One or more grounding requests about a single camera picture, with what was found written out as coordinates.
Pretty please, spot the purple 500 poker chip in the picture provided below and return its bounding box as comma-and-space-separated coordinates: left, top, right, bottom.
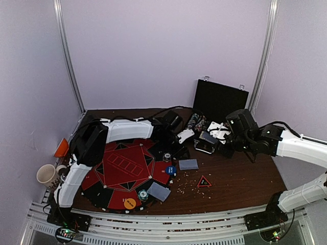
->
162, 153, 172, 162

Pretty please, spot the dealt blue card pair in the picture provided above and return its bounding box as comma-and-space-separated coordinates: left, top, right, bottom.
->
179, 159, 199, 170

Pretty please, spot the blue small blind button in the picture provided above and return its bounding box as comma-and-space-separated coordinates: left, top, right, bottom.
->
165, 165, 177, 176

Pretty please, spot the orange big blind button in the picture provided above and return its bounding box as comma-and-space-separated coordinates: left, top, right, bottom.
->
124, 198, 136, 210

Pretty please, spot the grey playing card deck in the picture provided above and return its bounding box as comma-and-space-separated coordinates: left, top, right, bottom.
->
199, 131, 218, 144

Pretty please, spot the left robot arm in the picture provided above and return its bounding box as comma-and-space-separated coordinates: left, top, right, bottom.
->
52, 108, 195, 227

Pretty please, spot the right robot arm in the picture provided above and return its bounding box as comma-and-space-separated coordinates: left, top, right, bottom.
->
209, 109, 326, 226

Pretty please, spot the left inner poker chip row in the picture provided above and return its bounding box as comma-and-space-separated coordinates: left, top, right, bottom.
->
194, 115, 206, 132

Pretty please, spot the poker chip row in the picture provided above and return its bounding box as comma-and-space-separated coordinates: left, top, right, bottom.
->
185, 113, 200, 129
194, 115, 206, 132

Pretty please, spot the black poker chip case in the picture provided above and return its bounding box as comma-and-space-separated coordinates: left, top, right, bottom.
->
192, 79, 249, 155

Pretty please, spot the left outer poker chip row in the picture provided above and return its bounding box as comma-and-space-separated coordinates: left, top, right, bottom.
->
185, 113, 200, 129

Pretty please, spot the red black triangle card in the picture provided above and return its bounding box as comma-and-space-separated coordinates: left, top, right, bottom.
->
197, 176, 212, 188

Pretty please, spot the round red black poker mat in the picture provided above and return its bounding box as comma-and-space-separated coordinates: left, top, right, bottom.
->
81, 139, 177, 213

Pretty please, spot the orange plastic cup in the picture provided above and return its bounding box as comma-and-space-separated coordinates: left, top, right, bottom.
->
54, 138, 69, 158

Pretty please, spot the white patterned mug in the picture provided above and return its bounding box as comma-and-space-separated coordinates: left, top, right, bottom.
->
36, 164, 67, 192

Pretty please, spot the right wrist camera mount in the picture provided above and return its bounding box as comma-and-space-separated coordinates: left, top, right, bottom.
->
207, 121, 231, 144

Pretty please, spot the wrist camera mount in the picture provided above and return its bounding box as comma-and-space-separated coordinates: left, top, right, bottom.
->
177, 129, 195, 144
207, 121, 231, 144

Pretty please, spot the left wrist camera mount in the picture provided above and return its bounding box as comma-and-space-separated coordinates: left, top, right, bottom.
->
177, 129, 195, 144

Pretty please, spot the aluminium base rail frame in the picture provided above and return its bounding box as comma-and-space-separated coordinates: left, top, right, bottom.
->
18, 202, 315, 244

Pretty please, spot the aluminium frame post right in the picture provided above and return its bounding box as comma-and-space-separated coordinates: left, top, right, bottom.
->
248, 0, 279, 115

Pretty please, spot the aluminium frame post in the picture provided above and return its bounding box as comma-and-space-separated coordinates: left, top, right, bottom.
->
248, 0, 279, 115
53, 0, 86, 113

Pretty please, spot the aluminium frame post left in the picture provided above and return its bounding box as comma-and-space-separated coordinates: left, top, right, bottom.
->
53, 0, 86, 113

